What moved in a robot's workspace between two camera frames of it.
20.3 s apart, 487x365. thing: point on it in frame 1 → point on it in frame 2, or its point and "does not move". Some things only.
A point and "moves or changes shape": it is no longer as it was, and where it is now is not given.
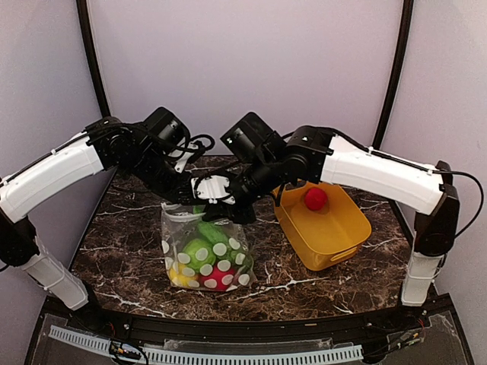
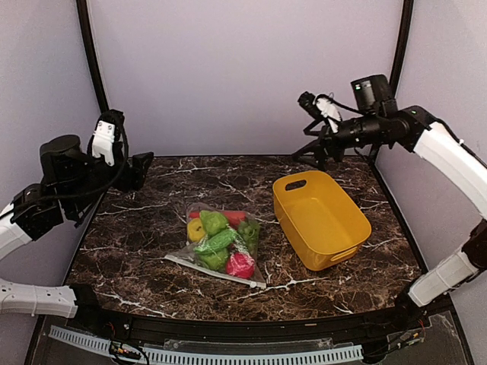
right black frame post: x=398 y=72 does not move
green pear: x=197 y=209 → x=212 y=220
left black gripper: x=176 y=195 → x=125 y=182
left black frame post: x=93 y=58 does not move
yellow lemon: x=178 y=278 → x=195 y=230
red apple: x=316 y=198 → x=240 y=265
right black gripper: x=221 y=210 → x=326 y=138
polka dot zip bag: x=204 y=255 moves or changes shape
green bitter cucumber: x=215 y=233 → x=217 y=241
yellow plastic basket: x=327 y=236 does not move
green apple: x=199 y=255 → x=217 y=261
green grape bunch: x=240 y=258 → x=250 y=237
